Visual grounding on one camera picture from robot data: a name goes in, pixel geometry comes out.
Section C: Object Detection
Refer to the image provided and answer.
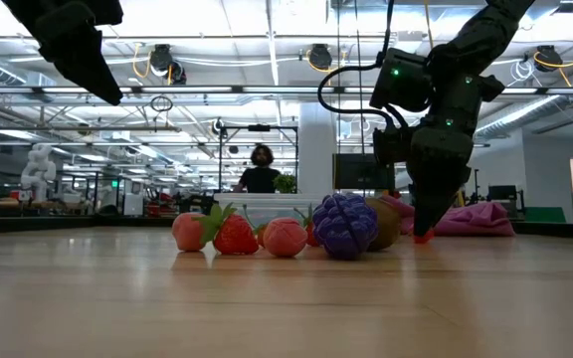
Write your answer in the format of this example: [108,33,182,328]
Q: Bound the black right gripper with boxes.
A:
[407,123,475,236]

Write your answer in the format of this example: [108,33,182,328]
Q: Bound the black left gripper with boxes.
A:
[2,0,124,106]

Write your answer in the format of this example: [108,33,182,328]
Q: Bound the brown kiwi toy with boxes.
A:
[365,197,403,252]

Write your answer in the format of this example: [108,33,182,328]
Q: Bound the purple grape bunch toy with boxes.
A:
[311,192,380,262]

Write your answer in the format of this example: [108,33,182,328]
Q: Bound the pink peach toy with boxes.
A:
[171,212,207,253]
[262,217,309,259]

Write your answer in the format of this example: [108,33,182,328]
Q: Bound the large red strawberry toy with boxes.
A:
[194,202,261,257]

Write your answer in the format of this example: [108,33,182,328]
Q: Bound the clear plastic tupperware container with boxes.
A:
[214,192,325,228]

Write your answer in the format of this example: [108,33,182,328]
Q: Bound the magenta cloth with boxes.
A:
[380,194,516,238]

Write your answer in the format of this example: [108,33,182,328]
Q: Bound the black monitor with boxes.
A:
[332,152,396,191]

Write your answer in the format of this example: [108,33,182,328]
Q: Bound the white robot figure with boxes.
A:
[20,142,58,203]

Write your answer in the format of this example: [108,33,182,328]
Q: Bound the green board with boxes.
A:
[524,206,567,224]

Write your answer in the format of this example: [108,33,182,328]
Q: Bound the green leafy potted plant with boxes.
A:
[273,173,298,195]

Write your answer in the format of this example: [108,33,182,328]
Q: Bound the person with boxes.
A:
[233,143,283,194]

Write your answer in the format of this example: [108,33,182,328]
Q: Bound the black ceiling cable reel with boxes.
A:
[148,43,188,86]
[533,44,565,74]
[307,43,334,71]

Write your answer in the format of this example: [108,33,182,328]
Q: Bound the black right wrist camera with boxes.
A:
[372,126,412,165]

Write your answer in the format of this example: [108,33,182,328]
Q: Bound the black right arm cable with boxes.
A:
[316,0,398,131]

